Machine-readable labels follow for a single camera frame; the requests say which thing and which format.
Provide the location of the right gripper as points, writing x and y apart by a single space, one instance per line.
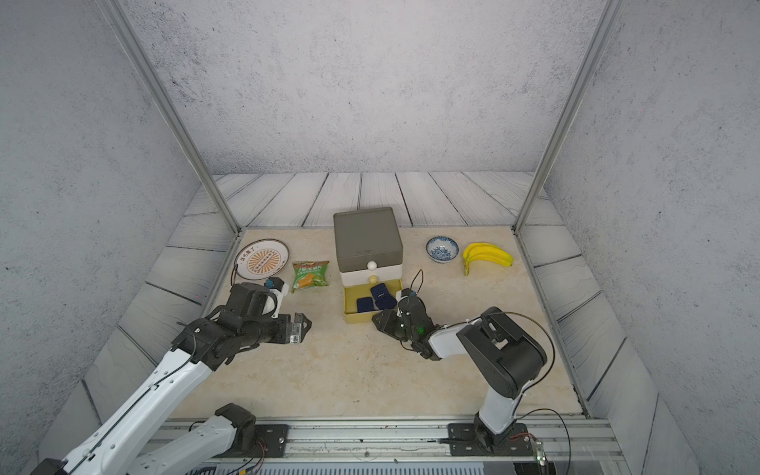
385 324

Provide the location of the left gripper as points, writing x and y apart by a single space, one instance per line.
286 335

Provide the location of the navy brooch box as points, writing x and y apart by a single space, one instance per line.
386 303
365 305
380 292

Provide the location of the three-tier drawer cabinet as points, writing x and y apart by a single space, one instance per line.
369 250

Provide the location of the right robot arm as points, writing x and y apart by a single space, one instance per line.
508 358

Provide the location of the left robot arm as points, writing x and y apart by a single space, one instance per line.
201 348

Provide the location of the green snack bag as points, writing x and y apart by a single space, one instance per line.
308 274

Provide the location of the round patterned plate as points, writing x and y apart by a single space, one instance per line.
261 259

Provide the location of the blue white porcelain bowl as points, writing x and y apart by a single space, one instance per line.
442 249

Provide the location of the yellow banana bunch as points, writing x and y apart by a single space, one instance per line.
485 252

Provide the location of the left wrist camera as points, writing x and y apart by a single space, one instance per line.
254 301

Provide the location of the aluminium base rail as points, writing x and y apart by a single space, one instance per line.
541 443

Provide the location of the left frame post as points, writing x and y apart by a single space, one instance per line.
129 41

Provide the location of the frame post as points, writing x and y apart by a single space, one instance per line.
583 78
129 41

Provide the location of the right frame post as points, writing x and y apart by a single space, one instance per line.
583 78

